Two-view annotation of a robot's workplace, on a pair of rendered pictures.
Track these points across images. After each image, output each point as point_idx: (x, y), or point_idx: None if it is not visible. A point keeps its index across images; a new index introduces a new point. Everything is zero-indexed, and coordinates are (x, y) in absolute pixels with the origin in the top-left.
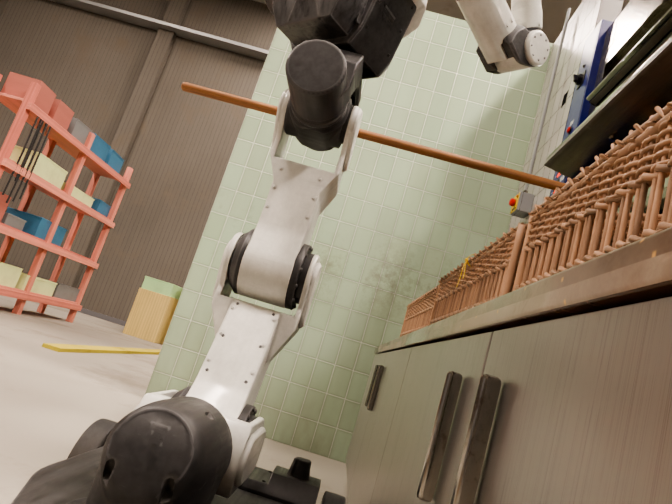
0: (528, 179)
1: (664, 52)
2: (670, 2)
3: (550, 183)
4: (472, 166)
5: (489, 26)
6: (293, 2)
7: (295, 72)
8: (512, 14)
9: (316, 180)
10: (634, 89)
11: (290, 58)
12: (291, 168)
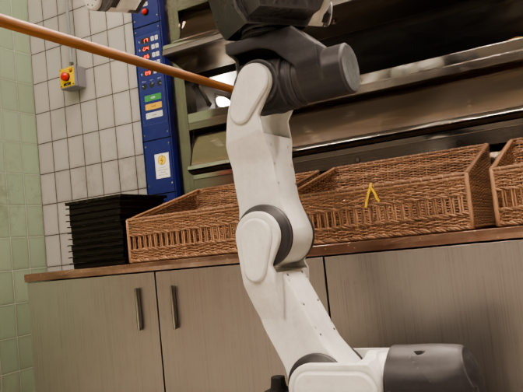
0: (217, 85)
1: (336, 5)
2: None
3: (228, 87)
4: (187, 78)
5: (326, 1)
6: None
7: (346, 75)
8: None
9: (286, 148)
10: None
11: (342, 63)
12: (274, 141)
